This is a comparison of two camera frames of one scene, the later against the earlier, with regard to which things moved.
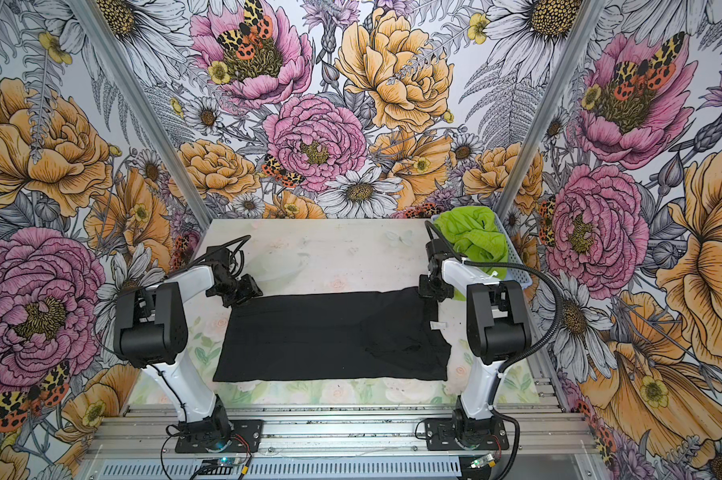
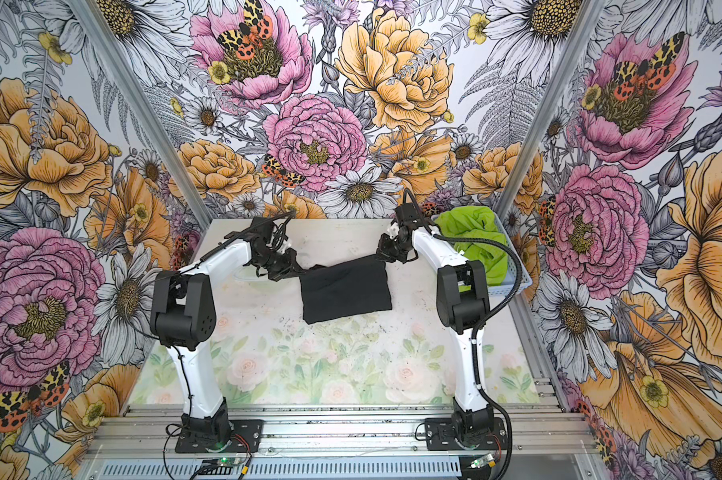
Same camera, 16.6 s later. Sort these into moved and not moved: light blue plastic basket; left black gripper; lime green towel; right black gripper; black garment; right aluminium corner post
Moved: right black gripper; left black gripper; black garment
Not moved: right aluminium corner post; lime green towel; light blue plastic basket
